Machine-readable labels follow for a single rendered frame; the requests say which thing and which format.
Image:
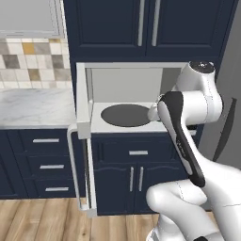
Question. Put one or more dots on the navy wall cupboard door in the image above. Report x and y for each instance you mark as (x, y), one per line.
(191, 22)
(106, 22)

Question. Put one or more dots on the grey framed window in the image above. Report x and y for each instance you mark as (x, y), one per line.
(28, 14)

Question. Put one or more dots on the wide navy drawer front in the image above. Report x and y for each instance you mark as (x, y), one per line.
(113, 152)

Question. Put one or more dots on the grey fridge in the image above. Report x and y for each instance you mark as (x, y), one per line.
(230, 62)

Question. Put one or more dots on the white microwave door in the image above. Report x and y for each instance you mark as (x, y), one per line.
(83, 103)

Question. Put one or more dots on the white microwave oven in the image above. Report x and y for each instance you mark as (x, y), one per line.
(125, 84)

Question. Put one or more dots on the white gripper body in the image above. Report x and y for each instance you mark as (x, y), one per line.
(192, 132)

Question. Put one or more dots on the navy base cupboard door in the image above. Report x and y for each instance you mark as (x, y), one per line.
(113, 188)
(157, 179)

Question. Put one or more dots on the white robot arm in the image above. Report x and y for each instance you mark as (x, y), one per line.
(216, 188)

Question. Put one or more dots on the dark grey microwave turntable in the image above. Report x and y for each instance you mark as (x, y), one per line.
(125, 115)

